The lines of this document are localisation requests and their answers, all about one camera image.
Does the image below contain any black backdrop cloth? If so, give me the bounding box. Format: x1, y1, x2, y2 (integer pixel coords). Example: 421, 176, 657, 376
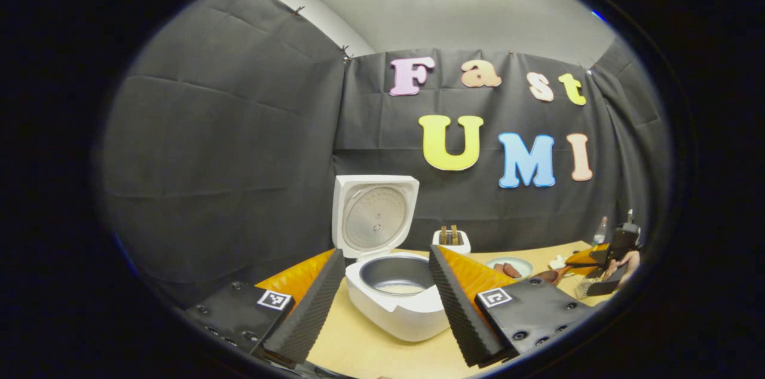
102, 0, 673, 308

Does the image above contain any white rice cooker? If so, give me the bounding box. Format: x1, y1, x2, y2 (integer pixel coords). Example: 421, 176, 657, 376
332, 175, 452, 343

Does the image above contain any brown wooden spoon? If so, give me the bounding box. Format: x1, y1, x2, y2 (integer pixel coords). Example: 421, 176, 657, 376
535, 265, 576, 286

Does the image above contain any pale green plate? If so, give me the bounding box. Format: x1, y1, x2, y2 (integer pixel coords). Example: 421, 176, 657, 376
485, 256, 534, 280

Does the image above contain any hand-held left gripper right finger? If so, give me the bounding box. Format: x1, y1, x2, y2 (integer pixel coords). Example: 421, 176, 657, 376
430, 244, 598, 366

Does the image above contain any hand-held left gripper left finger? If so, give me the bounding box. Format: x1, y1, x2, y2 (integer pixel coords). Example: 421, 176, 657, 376
185, 249, 346, 368

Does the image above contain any white toaster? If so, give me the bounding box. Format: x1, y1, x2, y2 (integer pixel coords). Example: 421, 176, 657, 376
432, 230, 472, 256

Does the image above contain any white rice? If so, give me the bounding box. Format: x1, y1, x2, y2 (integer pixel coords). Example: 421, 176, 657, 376
374, 283, 426, 297

